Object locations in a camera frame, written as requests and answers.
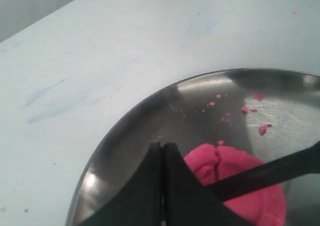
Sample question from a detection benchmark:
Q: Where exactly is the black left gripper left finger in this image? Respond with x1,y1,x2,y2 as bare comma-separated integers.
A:
80,142,163,226

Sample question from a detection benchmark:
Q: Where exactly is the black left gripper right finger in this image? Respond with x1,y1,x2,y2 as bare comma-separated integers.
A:
162,143,252,226

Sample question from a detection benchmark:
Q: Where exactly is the pink clay lump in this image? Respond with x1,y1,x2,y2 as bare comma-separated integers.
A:
184,143,287,226

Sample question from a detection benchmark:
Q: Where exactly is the black knife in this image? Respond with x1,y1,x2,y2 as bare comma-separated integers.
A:
206,142,320,202

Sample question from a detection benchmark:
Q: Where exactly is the round steel plate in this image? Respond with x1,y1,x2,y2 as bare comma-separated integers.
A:
66,68,320,226

